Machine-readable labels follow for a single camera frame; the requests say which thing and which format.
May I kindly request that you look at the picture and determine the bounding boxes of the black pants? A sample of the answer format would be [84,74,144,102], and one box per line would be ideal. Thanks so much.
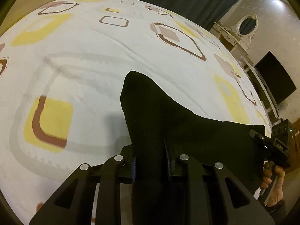
[121,71,265,224]

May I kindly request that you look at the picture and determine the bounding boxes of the person's right hand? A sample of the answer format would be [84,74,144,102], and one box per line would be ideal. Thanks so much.
[260,162,285,207]

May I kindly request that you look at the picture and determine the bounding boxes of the white patterned bed sheet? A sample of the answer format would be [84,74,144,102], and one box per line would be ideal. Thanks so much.
[1,0,271,224]

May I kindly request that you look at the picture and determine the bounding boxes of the white vanity with oval mirror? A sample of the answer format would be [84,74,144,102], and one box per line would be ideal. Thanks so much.
[210,14,280,125]

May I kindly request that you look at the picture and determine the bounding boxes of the black wall television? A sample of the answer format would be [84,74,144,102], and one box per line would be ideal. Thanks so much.
[255,51,296,105]

